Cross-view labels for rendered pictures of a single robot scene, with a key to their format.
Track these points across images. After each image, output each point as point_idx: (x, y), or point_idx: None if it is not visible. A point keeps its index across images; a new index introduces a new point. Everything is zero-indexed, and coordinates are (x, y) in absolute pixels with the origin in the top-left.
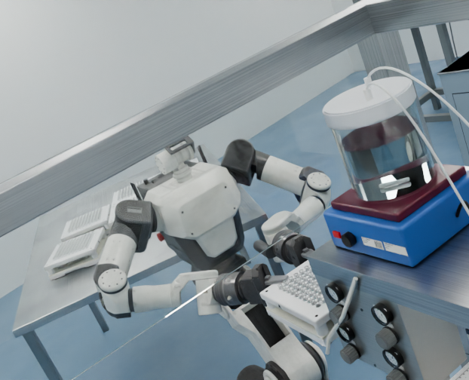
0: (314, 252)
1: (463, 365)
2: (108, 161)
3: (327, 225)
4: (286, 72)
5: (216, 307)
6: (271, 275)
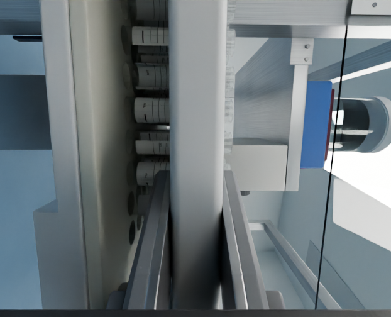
0: (297, 183)
1: (29, 24)
2: None
3: (312, 168)
4: None
5: None
6: (255, 311)
